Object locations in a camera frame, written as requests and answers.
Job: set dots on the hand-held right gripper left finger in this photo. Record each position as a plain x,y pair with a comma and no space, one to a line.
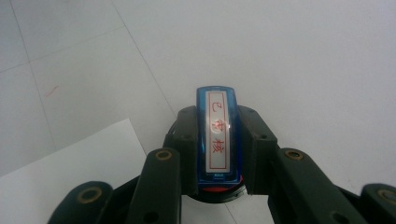
162,180

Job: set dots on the blue stamp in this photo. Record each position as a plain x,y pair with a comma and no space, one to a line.
218,133

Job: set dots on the white paper sheet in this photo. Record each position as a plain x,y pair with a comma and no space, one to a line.
77,168

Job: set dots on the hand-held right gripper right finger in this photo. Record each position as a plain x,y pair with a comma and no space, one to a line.
280,180

